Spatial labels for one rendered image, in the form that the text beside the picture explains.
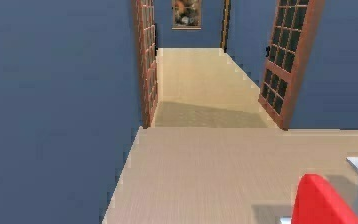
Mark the brown glazed room door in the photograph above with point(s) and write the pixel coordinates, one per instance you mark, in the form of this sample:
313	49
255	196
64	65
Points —
147	66
287	60

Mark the red chair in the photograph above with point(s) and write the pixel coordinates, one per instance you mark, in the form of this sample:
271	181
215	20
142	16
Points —
317	203

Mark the framed wall picture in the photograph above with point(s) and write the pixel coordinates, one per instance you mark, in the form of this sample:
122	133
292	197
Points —
186	13

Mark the yellow door frame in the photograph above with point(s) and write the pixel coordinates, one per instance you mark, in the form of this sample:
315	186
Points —
225	23

